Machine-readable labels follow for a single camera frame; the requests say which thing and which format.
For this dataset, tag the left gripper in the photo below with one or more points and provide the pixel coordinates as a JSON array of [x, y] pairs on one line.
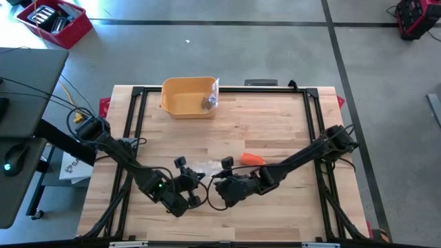
[[187, 180]]

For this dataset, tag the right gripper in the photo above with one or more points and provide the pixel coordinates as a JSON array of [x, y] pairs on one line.
[[237, 187]]

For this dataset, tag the clear plastic bag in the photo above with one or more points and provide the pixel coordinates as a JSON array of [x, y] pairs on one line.
[[206, 166], [213, 93]]

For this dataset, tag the orange elastic bandage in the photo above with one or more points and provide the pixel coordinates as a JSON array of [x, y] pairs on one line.
[[252, 160]]

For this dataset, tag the brown elastic bandage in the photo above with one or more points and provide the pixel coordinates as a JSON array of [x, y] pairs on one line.
[[206, 103]]

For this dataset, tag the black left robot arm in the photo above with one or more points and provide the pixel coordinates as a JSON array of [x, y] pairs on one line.
[[117, 151]]

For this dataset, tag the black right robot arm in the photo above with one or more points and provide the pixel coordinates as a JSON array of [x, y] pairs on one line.
[[299, 158]]

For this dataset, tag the yellow plastic bin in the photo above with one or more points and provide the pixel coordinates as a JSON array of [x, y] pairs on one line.
[[179, 103]]

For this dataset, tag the white printed box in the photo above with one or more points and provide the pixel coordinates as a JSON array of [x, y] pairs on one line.
[[74, 168]]

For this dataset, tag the black desk support beam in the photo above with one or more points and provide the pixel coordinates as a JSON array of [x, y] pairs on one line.
[[62, 141]]

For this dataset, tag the grey desk base with caster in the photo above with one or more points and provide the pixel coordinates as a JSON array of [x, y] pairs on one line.
[[36, 199]]

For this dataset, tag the dark desk top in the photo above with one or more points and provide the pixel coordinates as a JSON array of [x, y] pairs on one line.
[[17, 206]]

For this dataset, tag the black computer mouse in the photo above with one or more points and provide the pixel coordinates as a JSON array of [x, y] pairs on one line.
[[15, 160]]

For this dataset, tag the red plastic crate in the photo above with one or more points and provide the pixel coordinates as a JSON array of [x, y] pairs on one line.
[[74, 32]]

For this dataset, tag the grey desk top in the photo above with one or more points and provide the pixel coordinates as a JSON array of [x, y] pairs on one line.
[[31, 75]]

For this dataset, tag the black case with silver parts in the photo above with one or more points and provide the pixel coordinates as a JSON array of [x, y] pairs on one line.
[[44, 15]]

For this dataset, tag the grey metal bar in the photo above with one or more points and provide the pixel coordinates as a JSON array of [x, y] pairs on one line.
[[435, 108]]

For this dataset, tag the red and black equipment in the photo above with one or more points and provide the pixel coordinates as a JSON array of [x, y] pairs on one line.
[[413, 17]]

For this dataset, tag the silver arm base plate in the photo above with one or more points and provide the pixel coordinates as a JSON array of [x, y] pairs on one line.
[[126, 140]]

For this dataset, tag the silver bracket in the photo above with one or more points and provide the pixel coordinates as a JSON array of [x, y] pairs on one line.
[[320, 245], [127, 244]]

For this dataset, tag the black aluminium table frame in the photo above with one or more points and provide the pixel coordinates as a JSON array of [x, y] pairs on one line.
[[151, 90]]

